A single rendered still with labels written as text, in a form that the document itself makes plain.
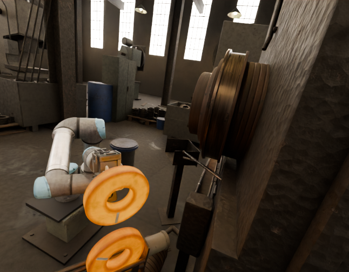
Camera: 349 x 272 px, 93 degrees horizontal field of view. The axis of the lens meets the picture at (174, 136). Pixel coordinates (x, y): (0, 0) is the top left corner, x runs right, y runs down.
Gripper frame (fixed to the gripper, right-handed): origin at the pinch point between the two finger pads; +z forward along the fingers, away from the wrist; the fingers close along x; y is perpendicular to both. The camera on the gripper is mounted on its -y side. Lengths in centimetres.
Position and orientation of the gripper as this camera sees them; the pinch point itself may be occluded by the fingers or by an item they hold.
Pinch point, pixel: (119, 189)
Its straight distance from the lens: 45.6
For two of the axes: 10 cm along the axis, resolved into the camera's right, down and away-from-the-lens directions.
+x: 8.1, -0.6, 5.8
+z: 5.9, 0.9, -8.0
